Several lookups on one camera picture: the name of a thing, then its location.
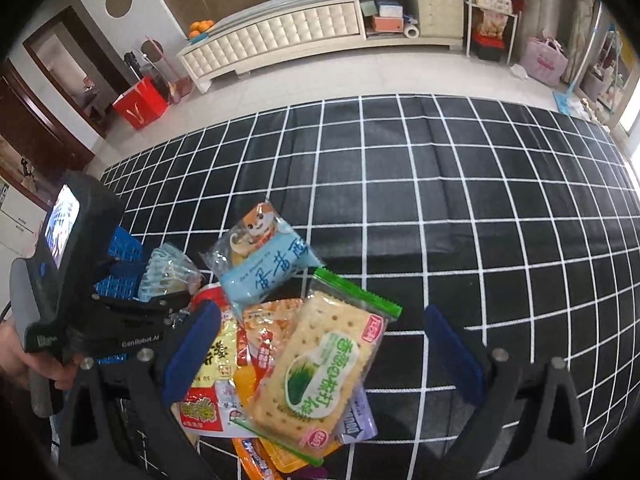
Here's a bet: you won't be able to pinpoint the light blue fox snack packet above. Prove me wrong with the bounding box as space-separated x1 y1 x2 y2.
201 200 323 318

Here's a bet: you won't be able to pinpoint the black white grid tablecloth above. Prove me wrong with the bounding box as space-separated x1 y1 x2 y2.
102 94 639 479

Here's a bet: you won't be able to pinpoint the white metal shelf rack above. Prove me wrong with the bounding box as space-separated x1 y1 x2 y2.
463 0 524 64

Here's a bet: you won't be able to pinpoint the dark wooden door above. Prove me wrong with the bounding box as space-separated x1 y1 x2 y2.
1 60 94 182

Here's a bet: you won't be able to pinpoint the red paper bag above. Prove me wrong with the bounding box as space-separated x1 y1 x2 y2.
113 76 168 130

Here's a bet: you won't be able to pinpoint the green soda cracker packet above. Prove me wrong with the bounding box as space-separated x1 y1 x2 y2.
234 268 402 463

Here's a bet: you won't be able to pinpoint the pink tote bag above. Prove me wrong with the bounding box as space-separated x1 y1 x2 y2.
520 37 568 87

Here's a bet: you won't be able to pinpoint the orange wafer bar packet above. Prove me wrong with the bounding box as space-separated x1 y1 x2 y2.
231 438 282 480

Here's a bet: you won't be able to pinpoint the white tufted tv cabinet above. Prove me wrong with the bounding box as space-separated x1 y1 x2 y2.
178 0 464 92

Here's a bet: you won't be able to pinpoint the white paper roll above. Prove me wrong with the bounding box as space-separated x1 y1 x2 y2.
404 24 420 39

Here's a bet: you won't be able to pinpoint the blue plastic basket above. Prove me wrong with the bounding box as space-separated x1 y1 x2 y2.
89 226 144 365

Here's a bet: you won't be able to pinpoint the red yellow snack bag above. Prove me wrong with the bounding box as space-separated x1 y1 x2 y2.
178 284 253 439

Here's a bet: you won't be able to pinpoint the person left hand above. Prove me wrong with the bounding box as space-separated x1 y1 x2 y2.
0 321 84 391

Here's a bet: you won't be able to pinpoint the clear packet pale green snack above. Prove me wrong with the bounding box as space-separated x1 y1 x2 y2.
138 243 203 302

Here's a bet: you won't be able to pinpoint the purple white small packet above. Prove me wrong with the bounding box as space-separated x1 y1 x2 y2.
336 386 378 445

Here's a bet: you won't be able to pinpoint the orange cracker packet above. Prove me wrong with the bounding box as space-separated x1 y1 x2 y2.
258 438 342 474

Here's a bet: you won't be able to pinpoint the orange red striped snack packet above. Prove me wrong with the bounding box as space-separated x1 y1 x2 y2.
233 298 304 408

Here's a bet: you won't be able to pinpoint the oranges on blue plate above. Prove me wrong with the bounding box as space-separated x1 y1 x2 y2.
188 20 215 39

